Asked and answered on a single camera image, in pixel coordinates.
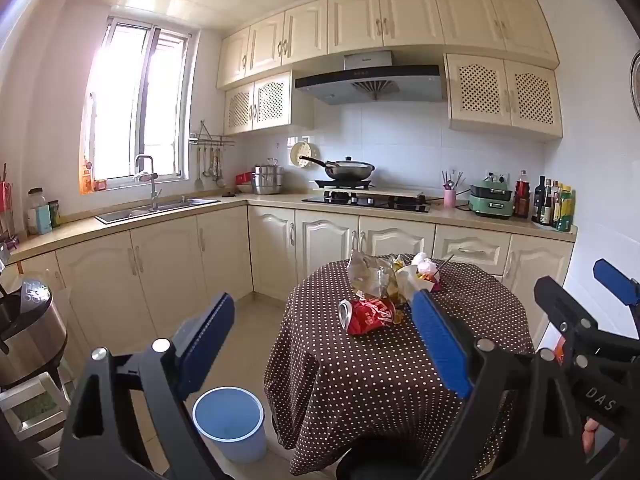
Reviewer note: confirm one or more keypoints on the stainless steel pedal bin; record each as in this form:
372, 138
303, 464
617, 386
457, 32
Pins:
30, 330

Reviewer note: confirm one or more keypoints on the cream upper wall cabinets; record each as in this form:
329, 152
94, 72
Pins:
400, 15

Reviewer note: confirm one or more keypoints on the chrome kitchen faucet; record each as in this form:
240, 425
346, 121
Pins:
154, 185

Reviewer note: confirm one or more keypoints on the white frame stand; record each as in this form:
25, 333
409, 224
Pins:
35, 405

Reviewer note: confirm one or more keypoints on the wall utensil rack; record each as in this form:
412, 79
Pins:
210, 155

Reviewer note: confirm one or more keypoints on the teal box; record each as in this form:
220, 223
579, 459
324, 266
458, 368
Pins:
44, 220

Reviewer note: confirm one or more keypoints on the stainless steel sink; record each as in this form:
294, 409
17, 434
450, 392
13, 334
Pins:
150, 210

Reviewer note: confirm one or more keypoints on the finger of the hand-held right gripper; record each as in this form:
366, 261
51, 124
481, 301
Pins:
616, 281
562, 302

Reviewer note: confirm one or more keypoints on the dark green box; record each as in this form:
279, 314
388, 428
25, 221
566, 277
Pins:
54, 214

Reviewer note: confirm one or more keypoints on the red drink can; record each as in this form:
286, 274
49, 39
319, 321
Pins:
372, 316

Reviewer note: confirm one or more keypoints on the grey range hood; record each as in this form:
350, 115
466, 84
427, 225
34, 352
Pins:
370, 82

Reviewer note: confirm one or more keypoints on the clear glass jar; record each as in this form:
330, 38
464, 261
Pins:
34, 200

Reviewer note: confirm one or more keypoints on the stainless steel stock pot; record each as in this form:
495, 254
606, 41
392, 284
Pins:
267, 180

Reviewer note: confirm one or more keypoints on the black gas stove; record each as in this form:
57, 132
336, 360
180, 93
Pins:
365, 201

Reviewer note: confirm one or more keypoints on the dark glass bottle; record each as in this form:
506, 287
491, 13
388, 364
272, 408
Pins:
539, 205

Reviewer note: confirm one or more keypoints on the green oil bottle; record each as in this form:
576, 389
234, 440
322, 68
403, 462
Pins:
565, 212

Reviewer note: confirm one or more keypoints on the sliding kitchen window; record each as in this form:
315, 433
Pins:
127, 100

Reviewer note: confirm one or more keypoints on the cream base cabinets with counter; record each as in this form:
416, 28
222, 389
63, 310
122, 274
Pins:
165, 260

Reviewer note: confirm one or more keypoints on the white tissue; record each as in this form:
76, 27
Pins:
424, 262

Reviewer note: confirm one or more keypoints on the pink utensil holder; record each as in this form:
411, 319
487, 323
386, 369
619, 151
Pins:
449, 197

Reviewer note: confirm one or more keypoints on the person's right hand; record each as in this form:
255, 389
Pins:
590, 434

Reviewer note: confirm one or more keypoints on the cream lattice door cabinet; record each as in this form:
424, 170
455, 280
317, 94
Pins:
260, 102
505, 92

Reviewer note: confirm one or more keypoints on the red food container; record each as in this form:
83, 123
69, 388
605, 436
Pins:
244, 178

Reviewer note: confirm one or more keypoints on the yellow snack wrapper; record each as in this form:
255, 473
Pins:
407, 281

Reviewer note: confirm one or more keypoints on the cream round hanging plate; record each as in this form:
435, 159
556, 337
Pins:
299, 152

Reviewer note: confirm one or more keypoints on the orange bottle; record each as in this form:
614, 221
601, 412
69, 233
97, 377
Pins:
87, 177

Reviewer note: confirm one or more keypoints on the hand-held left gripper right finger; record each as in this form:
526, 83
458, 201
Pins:
440, 345

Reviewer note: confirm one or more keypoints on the blue plastic trash bin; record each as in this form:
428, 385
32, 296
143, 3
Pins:
227, 417

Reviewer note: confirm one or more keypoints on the green electric cooker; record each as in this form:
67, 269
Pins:
492, 200

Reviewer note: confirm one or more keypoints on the thin wooden skewer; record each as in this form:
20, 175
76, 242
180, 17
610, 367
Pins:
445, 266

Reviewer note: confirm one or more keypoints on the red sauce bottle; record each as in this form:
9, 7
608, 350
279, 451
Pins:
522, 197

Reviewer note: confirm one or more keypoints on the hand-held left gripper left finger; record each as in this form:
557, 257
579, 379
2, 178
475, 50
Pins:
206, 345

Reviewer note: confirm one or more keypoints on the brown dotted garment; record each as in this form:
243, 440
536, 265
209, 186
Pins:
350, 380

